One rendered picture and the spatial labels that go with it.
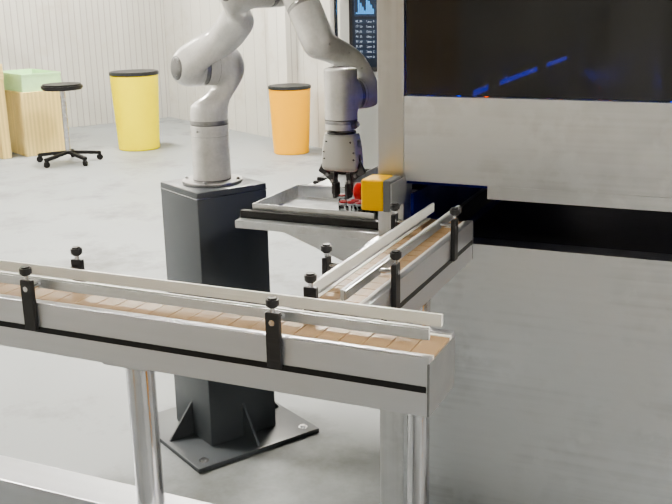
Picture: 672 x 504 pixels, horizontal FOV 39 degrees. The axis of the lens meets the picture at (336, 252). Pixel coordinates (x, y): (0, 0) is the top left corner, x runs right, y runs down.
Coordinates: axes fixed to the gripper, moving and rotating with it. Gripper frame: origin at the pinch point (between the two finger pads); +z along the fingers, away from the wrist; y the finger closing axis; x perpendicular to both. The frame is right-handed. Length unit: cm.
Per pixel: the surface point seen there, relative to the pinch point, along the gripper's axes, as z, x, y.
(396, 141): -16.5, 18.4, -21.9
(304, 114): 57, -544, 277
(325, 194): 4.7, -13.5, 11.2
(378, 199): -4.7, 27.5, -21.0
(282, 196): 3.9, -4.2, 19.8
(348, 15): -42, -86, 34
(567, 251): 6, 18, -62
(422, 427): 43, 40, -36
